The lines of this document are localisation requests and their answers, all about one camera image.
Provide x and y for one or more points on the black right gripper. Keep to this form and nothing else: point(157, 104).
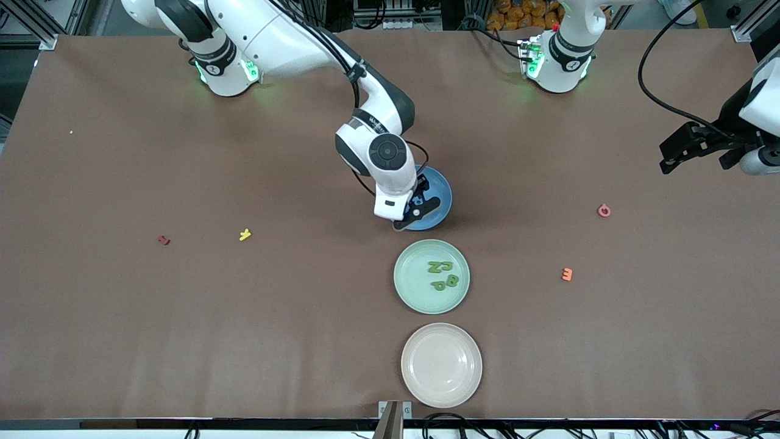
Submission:
point(421, 185)

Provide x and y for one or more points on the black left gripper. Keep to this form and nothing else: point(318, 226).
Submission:
point(729, 120)

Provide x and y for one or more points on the green letter B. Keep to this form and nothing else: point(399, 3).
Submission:
point(451, 280)

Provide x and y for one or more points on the green letter P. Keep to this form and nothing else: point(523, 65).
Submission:
point(440, 285)

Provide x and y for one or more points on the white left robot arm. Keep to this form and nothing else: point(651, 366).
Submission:
point(563, 67)

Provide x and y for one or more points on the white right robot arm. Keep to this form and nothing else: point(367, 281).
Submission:
point(274, 36)

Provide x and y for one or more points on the blue plate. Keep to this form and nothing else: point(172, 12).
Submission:
point(442, 195)

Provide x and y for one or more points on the green plate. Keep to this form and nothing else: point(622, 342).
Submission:
point(420, 299)

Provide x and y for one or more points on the red letter Q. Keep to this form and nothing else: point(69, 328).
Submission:
point(598, 211)

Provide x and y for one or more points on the white shoe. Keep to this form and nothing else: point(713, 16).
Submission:
point(682, 15)

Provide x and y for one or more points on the orange letter E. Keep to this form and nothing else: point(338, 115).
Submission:
point(570, 274)

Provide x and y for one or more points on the pink beige plate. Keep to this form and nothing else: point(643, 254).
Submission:
point(442, 366)

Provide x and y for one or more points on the white socket strip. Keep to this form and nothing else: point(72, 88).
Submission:
point(402, 24)

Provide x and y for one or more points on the yellow letter Y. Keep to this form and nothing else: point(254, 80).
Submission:
point(245, 235)

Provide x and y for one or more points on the brown table cover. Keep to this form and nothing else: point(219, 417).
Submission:
point(304, 341)

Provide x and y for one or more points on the bag of orange objects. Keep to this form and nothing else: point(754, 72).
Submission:
point(518, 15)

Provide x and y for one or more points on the aluminium frame profile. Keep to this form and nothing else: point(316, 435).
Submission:
point(46, 39)
point(742, 33)

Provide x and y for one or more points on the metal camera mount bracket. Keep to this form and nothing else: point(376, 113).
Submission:
point(395, 421)

